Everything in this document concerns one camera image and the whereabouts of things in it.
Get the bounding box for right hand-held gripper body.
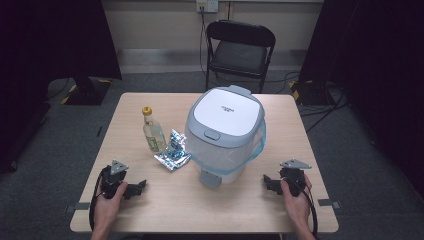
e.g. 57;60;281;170
279;158;313;198

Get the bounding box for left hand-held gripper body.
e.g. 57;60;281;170
99;159;134;200

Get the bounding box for glass bottle with yellow cap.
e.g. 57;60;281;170
141;105;167;154

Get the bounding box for person's right hand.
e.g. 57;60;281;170
280;174;313;228

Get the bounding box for person's left hand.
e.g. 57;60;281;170
93;181;129;224

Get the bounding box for clear bin bag blue rim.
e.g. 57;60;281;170
189;119;268;177

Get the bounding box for silver blue snack packet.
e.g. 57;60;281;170
153;128;192;172

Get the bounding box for grey tape strip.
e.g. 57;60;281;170
65;201;91;214
317;198;342;210

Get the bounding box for white grey pedal bin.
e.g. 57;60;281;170
184;84;268;191

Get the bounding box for black stand base striped tape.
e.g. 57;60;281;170
288;79;332;107
60;77;113;107

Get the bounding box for black folding chair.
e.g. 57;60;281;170
204;19;277;94

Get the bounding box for black curtain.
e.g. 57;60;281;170
0;0;123;175
298;0;424;198

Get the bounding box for left hand-held gripper black cable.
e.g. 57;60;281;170
88;173;103;232

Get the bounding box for hand-held gripper black cable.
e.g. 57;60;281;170
88;173;103;232
292;178;319;238

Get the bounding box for right hand-held gripper black cable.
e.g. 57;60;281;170
292;178;319;238

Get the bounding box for black floor cables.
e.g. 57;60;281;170
266;70;352;134

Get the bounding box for black power cable on wall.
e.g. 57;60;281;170
198;6;210;78

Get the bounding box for white wall socket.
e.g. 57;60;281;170
195;0;220;14

